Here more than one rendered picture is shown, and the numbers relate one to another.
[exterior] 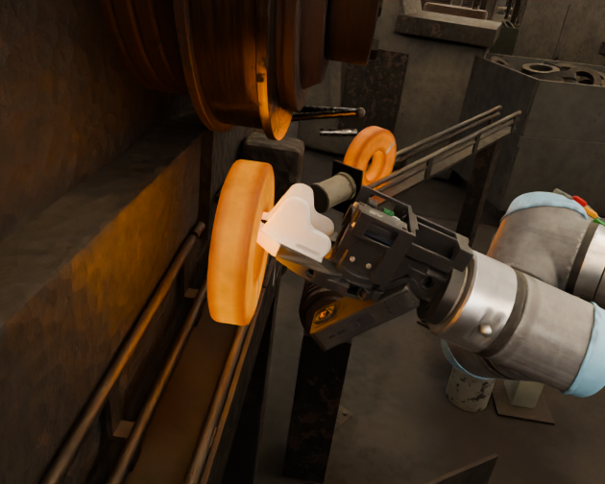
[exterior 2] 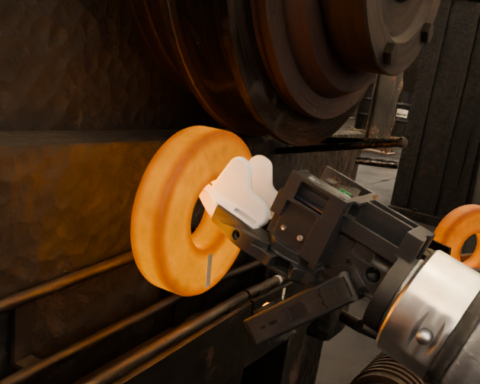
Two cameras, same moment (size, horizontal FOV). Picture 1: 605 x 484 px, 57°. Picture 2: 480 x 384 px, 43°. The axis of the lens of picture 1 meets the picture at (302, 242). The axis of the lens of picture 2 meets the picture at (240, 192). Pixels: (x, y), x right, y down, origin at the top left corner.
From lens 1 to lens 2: 0.25 m
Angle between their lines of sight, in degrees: 29
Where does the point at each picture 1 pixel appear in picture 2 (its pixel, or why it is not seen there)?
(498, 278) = (454, 277)
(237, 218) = (169, 160)
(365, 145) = (459, 221)
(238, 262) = (158, 201)
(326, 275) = (251, 238)
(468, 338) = (405, 347)
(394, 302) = (328, 290)
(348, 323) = (280, 312)
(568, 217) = not seen: outside the picture
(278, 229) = (222, 191)
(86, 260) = (15, 158)
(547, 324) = not seen: outside the picture
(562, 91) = not seen: outside the picture
